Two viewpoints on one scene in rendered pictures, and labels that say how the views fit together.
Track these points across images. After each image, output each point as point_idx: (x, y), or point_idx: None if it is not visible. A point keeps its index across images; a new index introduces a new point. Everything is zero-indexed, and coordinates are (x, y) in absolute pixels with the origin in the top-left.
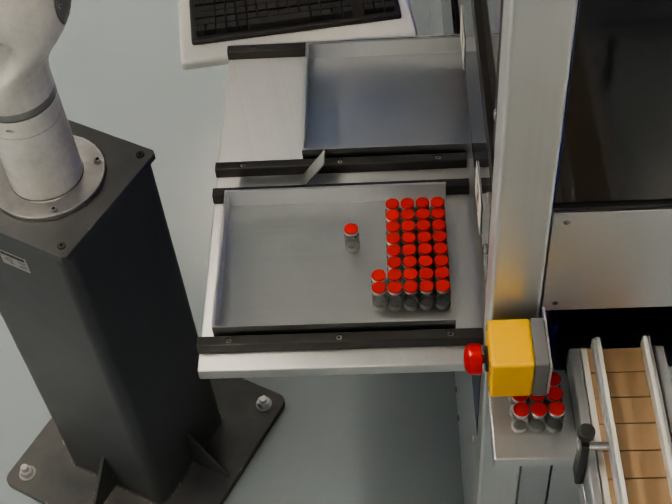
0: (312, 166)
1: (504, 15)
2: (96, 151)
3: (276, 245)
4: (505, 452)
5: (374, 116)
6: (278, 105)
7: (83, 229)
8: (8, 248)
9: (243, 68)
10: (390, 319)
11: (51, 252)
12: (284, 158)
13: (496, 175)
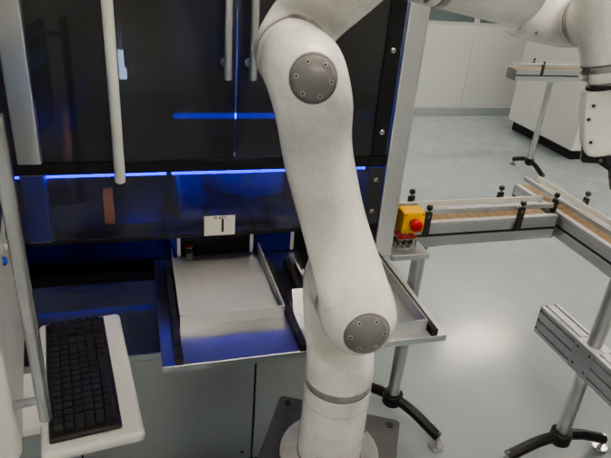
0: (295, 302)
1: (407, 66)
2: (295, 424)
3: None
4: (425, 251)
5: (236, 294)
6: (231, 333)
7: (369, 417)
8: None
9: (192, 355)
10: (387, 269)
11: (397, 429)
12: (280, 325)
13: (402, 143)
